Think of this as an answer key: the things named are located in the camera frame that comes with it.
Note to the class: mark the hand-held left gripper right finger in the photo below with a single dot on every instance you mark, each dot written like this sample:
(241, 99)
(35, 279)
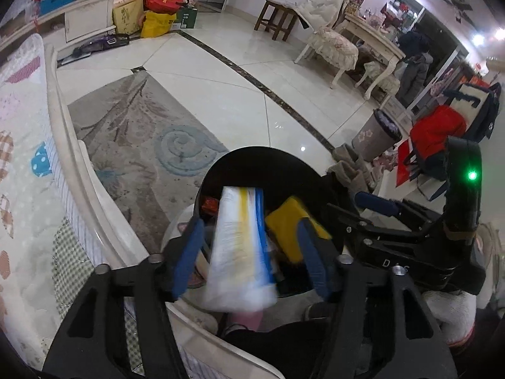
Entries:
(315, 264)

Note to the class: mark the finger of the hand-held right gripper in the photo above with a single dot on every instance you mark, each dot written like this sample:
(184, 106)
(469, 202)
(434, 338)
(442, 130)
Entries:
(363, 227)
(374, 201)

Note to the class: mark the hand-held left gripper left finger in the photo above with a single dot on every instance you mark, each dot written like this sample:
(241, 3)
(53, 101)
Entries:
(185, 260)

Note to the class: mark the white yellow blue packet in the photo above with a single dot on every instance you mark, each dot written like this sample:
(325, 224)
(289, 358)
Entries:
(236, 244)

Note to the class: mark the black trash bin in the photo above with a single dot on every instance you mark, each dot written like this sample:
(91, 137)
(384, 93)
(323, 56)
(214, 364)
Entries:
(268, 169)

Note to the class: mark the grey slippers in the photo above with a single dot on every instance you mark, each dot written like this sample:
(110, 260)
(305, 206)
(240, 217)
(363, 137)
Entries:
(351, 169)

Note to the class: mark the orange snack packet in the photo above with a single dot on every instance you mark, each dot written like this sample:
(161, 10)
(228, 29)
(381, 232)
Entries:
(210, 206)

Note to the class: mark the grey flower print bin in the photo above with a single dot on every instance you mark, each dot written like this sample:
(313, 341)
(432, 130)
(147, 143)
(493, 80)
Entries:
(373, 138)

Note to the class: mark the red cloth bag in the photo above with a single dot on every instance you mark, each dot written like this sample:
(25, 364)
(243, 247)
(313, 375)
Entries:
(438, 134)

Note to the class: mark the pink slipper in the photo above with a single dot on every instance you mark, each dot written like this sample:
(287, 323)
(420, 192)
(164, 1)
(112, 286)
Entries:
(244, 319)

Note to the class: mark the person's dark trouser leg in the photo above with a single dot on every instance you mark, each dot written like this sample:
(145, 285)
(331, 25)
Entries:
(284, 347)

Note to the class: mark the white fluffy slipper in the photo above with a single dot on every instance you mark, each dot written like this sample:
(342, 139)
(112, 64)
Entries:
(449, 316)

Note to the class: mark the white floral stool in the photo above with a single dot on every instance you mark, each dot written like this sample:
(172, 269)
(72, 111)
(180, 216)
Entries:
(380, 77)

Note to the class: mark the grey patterned rug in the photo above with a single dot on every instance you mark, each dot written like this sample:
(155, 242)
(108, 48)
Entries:
(138, 126)

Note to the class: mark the white chair with floral cushion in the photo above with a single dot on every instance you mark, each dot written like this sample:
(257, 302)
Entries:
(335, 47)

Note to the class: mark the white dining table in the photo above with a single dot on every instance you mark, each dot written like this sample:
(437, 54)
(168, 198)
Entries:
(374, 35)

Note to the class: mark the white padded jacket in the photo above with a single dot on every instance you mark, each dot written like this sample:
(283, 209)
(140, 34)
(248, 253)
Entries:
(321, 4)

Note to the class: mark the ceiling fan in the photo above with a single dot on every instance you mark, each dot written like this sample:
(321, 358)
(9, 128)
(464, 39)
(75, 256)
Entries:
(453, 0)

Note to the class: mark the wooden stool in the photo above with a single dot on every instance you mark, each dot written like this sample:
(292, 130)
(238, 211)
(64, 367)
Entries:
(276, 15)

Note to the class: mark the handheld vacuum cleaner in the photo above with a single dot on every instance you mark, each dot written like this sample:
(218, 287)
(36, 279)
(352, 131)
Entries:
(98, 45)

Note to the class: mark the yellow plastic bag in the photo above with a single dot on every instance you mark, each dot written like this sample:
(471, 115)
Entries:
(158, 25)

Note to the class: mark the green box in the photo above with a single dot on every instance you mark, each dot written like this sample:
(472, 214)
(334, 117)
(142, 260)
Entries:
(187, 16)

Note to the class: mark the beige paper bag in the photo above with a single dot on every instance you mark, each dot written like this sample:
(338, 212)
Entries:
(127, 15)

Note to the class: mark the white low cabinet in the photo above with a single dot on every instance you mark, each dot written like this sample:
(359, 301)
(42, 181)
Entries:
(86, 17)

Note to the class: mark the blue basket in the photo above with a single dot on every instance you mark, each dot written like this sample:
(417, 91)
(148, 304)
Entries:
(57, 2)

